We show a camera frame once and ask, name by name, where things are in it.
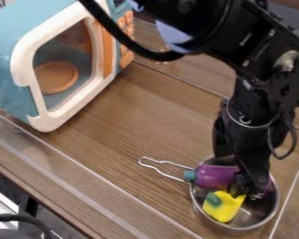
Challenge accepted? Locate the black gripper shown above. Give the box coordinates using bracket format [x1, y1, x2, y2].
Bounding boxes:
[212, 99, 299, 197]

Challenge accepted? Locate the purple toy eggplant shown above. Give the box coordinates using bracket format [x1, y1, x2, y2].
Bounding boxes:
[183, 163, 242, 191]

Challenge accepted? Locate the silver pot with wire handle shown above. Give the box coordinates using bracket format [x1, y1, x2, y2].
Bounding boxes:
[139, 156, 279, 236]

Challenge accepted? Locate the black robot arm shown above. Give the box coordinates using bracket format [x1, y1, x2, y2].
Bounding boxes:
[129, 0, 299, 196]

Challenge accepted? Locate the yellow toy vegetable piece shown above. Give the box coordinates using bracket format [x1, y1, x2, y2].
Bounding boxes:
[202, 190, 246, 223]

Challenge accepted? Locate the clear acrylic front barrier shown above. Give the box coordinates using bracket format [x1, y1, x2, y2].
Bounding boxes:
[0, 113, 200, 239]

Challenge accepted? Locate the blue toy microwave oven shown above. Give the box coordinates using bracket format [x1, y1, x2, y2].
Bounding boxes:
[0, 0, 133, 132]

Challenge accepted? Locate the black cable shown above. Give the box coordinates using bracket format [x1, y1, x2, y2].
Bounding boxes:
[77, 0, 187, 63]

